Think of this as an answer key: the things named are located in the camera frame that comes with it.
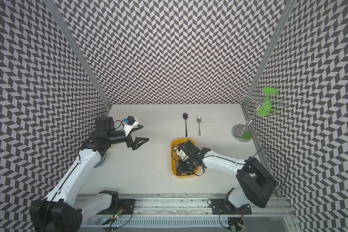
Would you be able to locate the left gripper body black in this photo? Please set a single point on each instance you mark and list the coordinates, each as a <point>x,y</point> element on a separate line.
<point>119,137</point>

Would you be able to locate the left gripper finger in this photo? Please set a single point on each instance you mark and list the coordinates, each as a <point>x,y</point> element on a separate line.
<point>136,128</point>
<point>138,142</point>

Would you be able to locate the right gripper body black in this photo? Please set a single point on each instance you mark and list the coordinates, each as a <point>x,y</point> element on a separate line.
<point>187,166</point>

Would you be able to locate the yellow storage box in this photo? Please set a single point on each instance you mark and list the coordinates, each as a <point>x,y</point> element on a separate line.
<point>174,162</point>

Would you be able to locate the silver spoon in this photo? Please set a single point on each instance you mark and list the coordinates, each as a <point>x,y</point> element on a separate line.
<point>199,120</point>

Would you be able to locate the purple spoon long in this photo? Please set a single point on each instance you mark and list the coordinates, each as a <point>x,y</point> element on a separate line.
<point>185,117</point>

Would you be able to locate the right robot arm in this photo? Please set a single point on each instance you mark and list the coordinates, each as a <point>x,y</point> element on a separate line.
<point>256,184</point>

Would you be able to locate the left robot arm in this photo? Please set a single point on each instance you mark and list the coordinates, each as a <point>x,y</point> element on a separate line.
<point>56,212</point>

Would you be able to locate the blue patterned bowl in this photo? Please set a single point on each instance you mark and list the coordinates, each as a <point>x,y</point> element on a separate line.
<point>100,162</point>

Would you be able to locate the green plastic goblet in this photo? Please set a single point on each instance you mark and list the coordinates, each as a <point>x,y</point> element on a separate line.
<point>264,107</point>

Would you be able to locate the chrome cup holder rack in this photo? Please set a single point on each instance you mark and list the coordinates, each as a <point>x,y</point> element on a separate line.
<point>236,129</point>

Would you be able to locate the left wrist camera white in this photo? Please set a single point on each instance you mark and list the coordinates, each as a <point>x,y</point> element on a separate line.
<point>129,123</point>

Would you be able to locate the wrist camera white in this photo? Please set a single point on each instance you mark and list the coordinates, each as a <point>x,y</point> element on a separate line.
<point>181,153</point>
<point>129,123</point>

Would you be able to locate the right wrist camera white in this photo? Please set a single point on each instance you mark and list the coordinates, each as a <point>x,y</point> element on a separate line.
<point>181,153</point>

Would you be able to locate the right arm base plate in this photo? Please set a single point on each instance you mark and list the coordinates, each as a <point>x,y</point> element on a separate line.
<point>222,206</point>

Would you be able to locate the aluminium rail frame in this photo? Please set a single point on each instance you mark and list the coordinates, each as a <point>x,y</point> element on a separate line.
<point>191,212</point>

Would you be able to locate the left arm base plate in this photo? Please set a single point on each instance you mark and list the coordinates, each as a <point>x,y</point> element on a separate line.
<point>127,205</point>

